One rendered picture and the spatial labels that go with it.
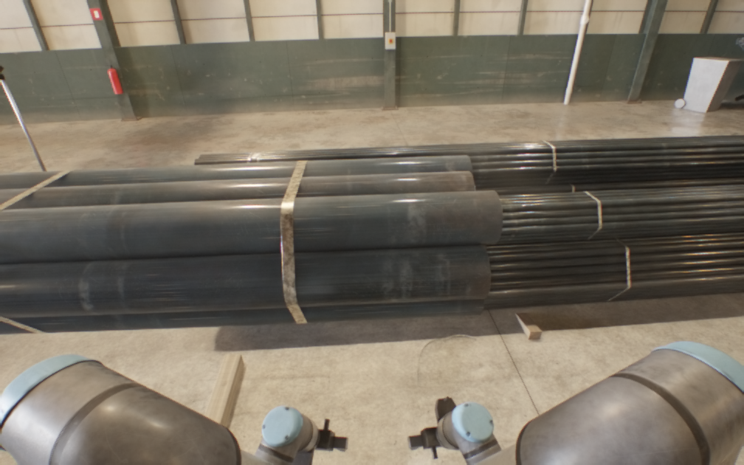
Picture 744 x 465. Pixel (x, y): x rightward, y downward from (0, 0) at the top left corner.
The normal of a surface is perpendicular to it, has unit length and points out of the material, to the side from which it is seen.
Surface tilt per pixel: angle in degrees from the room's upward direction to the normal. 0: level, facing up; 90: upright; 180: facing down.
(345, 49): 90
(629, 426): 31
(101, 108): 90
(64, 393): 5
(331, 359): 0
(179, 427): 46
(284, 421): 19
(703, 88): 93
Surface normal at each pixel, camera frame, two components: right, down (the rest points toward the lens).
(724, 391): 0.15, -0.59
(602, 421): -0.61, -0.62
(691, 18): 0.07, 0.50
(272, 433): -0.15, -0.66
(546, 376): -0.02, -0.87
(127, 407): 0.32, -0.88
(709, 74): -0.91, 0.26
